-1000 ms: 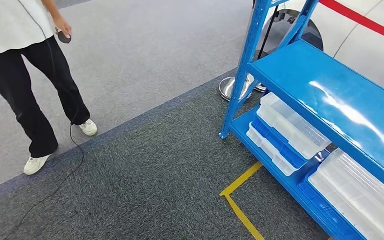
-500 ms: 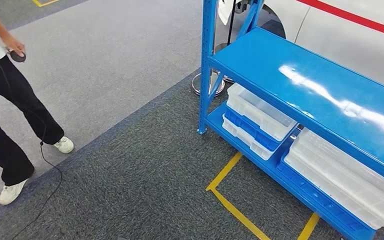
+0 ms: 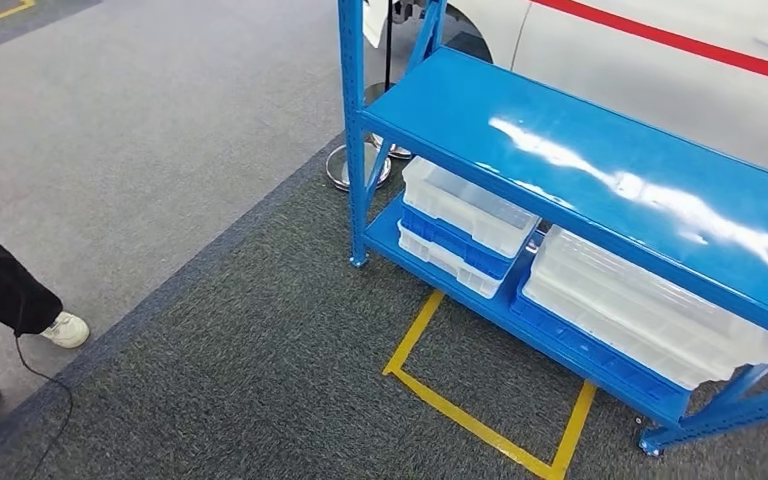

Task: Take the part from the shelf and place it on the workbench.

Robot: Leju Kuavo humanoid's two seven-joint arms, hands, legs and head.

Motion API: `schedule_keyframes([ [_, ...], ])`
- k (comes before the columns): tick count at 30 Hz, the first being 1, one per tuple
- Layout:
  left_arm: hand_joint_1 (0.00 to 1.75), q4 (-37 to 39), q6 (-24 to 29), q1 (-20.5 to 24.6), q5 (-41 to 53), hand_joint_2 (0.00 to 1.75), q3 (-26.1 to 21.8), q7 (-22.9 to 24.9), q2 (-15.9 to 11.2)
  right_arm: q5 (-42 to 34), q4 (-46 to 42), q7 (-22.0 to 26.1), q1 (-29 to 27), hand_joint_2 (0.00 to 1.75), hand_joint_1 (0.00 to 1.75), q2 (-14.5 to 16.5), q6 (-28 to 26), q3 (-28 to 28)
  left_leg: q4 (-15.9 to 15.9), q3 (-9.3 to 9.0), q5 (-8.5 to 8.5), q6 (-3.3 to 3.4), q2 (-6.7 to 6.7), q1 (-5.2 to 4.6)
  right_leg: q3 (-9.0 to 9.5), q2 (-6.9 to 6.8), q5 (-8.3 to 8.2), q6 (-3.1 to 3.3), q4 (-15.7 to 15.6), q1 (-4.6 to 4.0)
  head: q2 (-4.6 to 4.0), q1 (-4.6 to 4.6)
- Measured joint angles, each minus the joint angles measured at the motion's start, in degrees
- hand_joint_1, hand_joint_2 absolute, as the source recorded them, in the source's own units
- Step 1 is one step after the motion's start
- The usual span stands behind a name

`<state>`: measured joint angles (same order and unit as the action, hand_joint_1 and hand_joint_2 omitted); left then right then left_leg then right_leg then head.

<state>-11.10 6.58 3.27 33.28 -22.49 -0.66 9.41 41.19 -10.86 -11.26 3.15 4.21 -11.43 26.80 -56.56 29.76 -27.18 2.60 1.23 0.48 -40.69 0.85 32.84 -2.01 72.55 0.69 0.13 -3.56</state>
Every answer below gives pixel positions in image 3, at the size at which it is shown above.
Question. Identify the blue metal shelf rack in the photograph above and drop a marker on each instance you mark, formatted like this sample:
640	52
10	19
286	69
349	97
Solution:
490	99

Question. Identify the chrome stanchion post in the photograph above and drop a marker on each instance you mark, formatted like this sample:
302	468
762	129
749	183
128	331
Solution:
339	169
390	147

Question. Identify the person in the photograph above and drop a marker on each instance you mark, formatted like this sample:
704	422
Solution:
0	278

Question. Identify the blue plastic bin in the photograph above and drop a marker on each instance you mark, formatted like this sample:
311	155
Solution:
457	246
596	358

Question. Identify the white car red stripe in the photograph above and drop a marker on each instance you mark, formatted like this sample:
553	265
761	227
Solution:
622	79

